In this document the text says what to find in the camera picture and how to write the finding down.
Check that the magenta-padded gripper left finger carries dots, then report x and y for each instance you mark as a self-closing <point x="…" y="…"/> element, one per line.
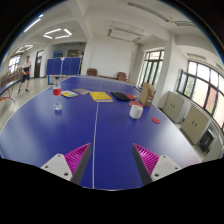
<point x="60" y="165"/>

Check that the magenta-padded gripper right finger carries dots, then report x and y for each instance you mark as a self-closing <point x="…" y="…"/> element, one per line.
<point x="161" y="166"/>

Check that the clear red-labelled drink bottle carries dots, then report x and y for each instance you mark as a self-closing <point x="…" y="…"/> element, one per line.
<point x="57" y="91"/>

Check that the flat round red coaster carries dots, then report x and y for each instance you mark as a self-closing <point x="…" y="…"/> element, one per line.
<point x="155" y="120"/>

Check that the black bin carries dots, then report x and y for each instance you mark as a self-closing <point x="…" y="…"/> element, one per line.
<point x="206" y="140"/>

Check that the white cup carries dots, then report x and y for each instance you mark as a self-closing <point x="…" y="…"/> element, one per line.
<point x="136" y="112"/>

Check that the small colourful book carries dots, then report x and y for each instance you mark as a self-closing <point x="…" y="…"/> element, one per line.
<point x="69" y="94"/>

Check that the brown cardboard box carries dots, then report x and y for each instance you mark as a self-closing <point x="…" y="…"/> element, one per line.
<point x="147" y="95"/>

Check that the grey-brown thin book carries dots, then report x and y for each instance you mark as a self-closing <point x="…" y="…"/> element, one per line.
<point x="81" y="91"/>

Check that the yellow book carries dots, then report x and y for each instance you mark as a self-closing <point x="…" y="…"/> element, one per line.
<point x="101" y="96"/>

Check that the black paddle case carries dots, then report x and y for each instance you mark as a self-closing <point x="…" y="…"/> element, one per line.
<point x="119" y="96"/>

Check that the blue white floor barrier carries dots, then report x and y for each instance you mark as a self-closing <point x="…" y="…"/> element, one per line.
<point x="53" y="79"/>

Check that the black-framed wide window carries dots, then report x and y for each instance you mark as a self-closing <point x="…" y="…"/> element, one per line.
<point x="203" y="86"/>

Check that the blue red-legged table tennis table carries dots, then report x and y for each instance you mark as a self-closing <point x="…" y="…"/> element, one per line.
<point x="7" y="87"/>

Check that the person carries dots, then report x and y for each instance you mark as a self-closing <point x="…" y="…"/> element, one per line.
<point x="25" y="74"/>

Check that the brown armchair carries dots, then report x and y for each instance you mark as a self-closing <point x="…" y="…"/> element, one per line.
<point x="122" y="76"/>
<point x="91" y="72"/>

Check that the blue partition boards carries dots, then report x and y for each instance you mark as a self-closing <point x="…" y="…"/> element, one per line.
<point x="65" y="66"/>

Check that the black-framed glass door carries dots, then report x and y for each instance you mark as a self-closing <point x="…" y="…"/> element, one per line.
<point x="151" y="68"/>

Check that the bookshelf unit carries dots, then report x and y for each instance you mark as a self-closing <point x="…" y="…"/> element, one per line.
<point x="8" y="77"/>

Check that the dark door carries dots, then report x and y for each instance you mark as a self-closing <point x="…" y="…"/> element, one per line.
<point x="38" y="64"/>

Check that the ceiling lights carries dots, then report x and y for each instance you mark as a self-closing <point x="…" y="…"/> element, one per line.
<point x="58" y="33"/>

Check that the framed wall picture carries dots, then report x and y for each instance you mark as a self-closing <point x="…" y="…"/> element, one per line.
<point x="75" y="53"/>

